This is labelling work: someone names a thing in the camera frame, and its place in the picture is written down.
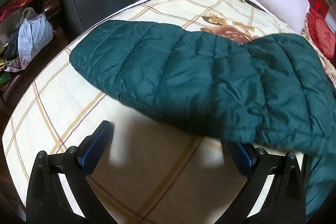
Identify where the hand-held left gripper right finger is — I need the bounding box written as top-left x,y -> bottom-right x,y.
222,140 -> 306,224

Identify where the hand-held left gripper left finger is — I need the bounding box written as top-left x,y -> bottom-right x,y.
26,120 -> 114,224

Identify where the dark green puffer jacket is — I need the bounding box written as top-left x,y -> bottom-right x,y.
69,19 -> 336,222

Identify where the floral plaid bedspread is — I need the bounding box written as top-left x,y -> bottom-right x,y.
1,0 -> 336,224

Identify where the white plastic bag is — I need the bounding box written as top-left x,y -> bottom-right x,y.
18,7 -> 54,69

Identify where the dark wooden chair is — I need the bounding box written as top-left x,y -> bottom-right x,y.
0,0 -> 70,109

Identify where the red round cushion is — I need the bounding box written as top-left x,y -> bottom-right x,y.
306,13 -> 336,59

